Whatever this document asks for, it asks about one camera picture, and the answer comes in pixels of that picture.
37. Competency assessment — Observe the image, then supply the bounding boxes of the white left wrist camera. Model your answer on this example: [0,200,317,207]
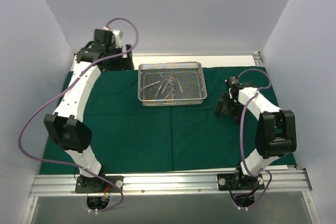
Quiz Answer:
[103,26,123,48]

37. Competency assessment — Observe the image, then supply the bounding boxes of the aluminium front frame rail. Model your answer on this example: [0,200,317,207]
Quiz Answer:
[29,166,312,197]

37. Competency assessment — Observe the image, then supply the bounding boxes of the steel wire mesh tray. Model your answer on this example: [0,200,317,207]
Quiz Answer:
[138,61,207,106]

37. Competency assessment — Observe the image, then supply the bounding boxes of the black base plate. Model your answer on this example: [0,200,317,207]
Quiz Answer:
[216,173,265,191]
[75,175,124,194]

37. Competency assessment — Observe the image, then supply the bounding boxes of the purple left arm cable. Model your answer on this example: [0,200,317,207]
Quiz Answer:
[17,18,140,213]

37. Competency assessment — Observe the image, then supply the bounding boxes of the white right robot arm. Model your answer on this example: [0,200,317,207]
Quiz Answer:
[214,77,297,189]

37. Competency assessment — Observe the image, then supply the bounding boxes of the steel surgical scissors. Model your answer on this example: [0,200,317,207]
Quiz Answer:
[161,74,175,87]

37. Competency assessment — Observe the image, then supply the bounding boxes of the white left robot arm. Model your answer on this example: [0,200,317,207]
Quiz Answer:
[44,27,133,192]

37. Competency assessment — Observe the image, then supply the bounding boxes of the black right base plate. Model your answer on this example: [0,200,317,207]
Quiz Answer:
[216,173,265,191]

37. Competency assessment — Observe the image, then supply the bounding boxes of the steel surgical forceps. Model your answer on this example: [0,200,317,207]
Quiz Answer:
[161,85,175,100]

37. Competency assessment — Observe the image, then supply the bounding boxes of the steel tweezers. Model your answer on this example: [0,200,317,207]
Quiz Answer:
[142,81,162,100]

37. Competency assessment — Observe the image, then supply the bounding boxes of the steel scalpel handle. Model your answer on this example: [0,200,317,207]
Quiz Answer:
[176,76,183,93]

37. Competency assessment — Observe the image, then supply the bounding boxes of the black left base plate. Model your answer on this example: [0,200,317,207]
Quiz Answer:
[75,175,124,194]

